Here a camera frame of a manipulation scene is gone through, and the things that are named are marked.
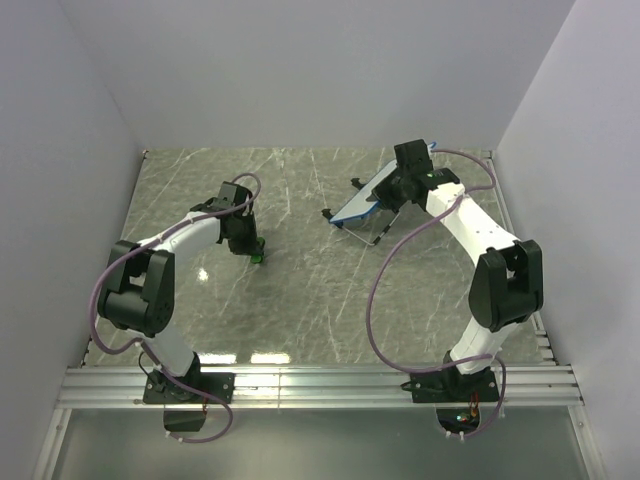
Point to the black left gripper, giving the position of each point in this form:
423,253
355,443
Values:
247,247

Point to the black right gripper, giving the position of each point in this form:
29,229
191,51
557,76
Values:
380,193

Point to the green whiteboard eraser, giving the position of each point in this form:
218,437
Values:
258,256

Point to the blue framed whiteboard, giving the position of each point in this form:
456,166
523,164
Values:
363,202

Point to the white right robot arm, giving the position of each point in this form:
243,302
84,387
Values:
507,285

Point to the metal wire whiteboard stand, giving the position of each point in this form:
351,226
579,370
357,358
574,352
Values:
369,230

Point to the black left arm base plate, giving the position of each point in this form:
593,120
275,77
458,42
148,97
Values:
159,390

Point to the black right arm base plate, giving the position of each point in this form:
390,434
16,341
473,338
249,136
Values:
450,386

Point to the aluminium rail frame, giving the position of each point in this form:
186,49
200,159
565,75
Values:
309,334

